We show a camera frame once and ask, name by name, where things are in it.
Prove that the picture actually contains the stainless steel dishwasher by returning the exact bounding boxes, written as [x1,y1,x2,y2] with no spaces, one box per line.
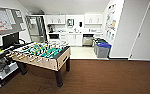
[82,34,94,47]

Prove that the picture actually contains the white drawer stack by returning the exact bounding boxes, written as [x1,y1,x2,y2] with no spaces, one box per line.
[92,32,104,43]
[59,33,69,46]

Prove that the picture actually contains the green recycling bins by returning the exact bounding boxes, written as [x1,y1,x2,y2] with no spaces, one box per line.
[92,38,104,54]

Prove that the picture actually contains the green lidded trash bin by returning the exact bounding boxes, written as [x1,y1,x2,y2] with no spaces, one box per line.
[93,39,108,56]

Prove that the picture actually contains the black soap dispenser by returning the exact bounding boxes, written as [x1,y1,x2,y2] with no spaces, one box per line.
[78,21,83,29]

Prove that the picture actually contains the black built-in microwave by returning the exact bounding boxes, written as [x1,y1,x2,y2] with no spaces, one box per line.
[48,33,60,40]

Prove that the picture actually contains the steel paper towel dispenser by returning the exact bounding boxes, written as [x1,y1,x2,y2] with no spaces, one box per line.
[66,18,75,28]

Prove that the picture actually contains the blue lidded trash bin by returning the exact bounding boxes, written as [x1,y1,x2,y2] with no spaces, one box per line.
[96,42,112,59]

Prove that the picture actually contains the wooden foosball table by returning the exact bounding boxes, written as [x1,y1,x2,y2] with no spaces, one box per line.
[9,39,72,88]

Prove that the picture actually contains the steel refrigerator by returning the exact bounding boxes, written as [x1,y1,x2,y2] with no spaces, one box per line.
[25,14,49,44]

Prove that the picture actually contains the white room door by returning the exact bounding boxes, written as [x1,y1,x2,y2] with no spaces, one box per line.
[128,0,150,62]

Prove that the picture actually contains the grey bulletin board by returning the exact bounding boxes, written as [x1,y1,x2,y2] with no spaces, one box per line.
[0,6,27,36]

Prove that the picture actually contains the large printed wall chart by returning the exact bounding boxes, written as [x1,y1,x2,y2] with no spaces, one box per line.
[104,3,119,43]

